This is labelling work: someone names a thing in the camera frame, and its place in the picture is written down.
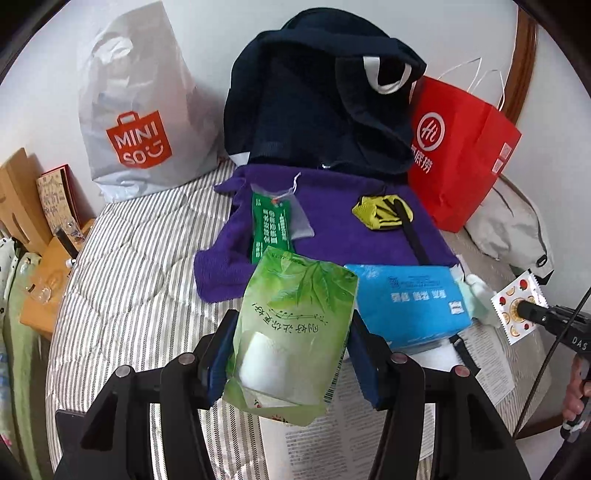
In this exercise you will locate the brown wooden door frame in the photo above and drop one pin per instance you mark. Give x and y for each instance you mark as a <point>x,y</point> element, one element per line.
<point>524,60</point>

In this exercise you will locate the newspaper sheet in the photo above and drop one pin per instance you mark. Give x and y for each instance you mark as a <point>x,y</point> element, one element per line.
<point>489,369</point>

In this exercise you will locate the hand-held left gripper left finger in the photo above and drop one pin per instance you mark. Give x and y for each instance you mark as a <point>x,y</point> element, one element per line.
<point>217,369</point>

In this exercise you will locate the red paper bag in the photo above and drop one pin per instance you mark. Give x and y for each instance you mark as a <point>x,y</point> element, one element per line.
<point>457,166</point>

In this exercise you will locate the dark green sachet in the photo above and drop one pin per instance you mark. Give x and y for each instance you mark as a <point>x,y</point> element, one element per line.
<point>270,226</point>

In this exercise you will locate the yellow mesh pouch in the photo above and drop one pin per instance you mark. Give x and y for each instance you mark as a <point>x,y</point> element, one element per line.
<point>369,212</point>

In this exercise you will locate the blue tissue pack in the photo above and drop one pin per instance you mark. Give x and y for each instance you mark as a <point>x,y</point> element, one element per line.
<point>406,300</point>

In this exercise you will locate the fruit print sachet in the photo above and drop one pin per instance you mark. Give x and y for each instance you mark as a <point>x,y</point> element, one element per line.
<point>508,300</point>

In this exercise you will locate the clear glass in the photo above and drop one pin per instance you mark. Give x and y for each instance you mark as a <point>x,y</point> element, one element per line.
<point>39,288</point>

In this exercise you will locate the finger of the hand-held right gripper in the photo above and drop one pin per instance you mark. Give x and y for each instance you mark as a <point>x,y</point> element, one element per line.
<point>535,311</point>

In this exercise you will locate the wooden nightstand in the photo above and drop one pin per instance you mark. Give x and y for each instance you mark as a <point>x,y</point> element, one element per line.
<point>46,286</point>

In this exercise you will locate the person's right hand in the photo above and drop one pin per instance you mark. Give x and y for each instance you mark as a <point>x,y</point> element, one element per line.
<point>577,392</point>

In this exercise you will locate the patterned book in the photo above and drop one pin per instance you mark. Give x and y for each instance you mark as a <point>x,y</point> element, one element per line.
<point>53,198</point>

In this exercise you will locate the green blanket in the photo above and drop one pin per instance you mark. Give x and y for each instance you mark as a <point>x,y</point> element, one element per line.
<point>18,369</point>

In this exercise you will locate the striped bed quilt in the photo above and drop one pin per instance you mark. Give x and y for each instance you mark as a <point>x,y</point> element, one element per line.
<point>138,258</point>

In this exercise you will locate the white dotted pillow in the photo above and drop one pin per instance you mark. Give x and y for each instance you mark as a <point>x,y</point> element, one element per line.
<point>9,263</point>

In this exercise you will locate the purple cloth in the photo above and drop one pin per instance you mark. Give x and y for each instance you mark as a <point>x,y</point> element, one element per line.
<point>332,221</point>

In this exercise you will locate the glass bottle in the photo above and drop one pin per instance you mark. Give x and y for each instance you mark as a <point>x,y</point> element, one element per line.
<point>69,240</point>

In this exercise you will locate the green tissue pack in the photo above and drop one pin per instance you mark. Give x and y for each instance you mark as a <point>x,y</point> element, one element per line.
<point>286,314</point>

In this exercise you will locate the white sponge block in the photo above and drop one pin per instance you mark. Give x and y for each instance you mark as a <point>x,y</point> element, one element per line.
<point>438,355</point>

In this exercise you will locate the grey plastic shopping bag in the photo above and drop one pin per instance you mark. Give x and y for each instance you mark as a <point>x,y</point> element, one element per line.
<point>138,92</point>

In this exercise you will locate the wooden headboard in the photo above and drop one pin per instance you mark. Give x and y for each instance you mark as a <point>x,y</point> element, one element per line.
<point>18,194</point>

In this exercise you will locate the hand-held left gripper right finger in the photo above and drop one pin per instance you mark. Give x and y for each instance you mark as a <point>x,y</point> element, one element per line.
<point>364,364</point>

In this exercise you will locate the navy fabric bag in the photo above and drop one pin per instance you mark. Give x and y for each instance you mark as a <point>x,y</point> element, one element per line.
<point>295,106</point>

